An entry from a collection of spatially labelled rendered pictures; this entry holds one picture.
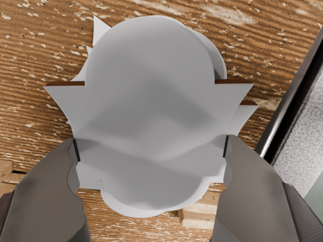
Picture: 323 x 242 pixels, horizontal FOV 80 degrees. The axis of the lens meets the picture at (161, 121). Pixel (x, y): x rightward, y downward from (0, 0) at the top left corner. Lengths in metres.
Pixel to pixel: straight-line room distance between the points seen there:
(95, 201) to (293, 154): 0.28
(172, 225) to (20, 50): 0.29
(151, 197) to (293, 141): 0.22
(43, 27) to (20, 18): 0.02
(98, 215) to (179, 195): 0.18
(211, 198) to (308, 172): 0.16
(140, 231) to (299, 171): 0.25
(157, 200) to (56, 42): 0.16
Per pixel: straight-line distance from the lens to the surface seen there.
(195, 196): 0.18
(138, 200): 0.16
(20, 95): 0.24
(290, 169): 0.35
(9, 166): 0.29
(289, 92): 0.27
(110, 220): 0.33
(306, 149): 0.33
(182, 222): 0.29
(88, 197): 0.30
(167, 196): 0.16
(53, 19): 0.21
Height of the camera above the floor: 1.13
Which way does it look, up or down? 63 degrees down
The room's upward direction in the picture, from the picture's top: 175 degrees clockwise
